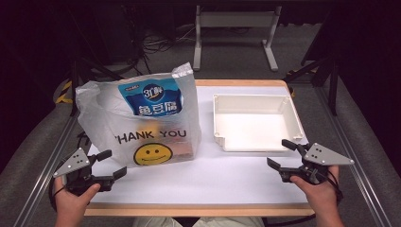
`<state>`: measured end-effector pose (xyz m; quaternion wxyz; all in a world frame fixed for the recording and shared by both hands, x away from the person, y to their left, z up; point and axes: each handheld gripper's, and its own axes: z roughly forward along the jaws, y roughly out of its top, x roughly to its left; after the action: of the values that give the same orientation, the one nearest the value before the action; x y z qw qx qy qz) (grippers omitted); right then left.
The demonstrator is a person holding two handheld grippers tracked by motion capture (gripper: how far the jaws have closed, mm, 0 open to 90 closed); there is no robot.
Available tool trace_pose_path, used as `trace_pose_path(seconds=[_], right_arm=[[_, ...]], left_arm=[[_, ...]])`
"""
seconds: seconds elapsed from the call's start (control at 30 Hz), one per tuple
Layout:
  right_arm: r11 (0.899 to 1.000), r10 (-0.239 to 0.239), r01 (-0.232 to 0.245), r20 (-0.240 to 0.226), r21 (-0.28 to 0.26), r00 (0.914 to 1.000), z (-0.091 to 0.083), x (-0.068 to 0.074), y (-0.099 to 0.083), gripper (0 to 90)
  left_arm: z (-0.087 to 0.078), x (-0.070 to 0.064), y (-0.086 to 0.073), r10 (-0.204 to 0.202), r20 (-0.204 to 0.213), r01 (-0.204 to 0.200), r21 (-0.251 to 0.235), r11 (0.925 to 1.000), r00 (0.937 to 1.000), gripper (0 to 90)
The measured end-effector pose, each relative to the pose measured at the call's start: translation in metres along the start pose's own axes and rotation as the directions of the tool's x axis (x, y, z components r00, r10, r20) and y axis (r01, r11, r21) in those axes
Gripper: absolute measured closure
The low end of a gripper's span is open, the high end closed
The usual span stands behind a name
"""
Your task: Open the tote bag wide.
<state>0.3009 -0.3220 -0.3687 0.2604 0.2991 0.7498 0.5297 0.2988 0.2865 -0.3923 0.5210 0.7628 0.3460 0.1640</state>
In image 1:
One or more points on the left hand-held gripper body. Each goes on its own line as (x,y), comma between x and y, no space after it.
(74,162)

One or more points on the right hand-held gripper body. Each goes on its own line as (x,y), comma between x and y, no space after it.
(327,156)

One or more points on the translucent white plastic shopping bag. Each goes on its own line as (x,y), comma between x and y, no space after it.
(104,126)

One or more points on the white plastic bin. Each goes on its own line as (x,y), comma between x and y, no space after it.
(252,129)

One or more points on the blue snack pouch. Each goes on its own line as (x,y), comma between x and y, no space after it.
(151,101)

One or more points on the person's right hand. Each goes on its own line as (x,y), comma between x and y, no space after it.
(318,195)

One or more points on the person's left hand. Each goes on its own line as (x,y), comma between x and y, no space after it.
(72,205)

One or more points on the yellow black hazard tape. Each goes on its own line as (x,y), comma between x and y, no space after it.
(64,93)

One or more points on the person's light trousers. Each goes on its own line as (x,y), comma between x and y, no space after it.
(220,222)

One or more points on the aluminium floor rail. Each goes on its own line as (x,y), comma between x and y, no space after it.
(47,176)
(356,164)

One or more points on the white metal desk frame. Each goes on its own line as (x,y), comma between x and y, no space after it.
(236,19)

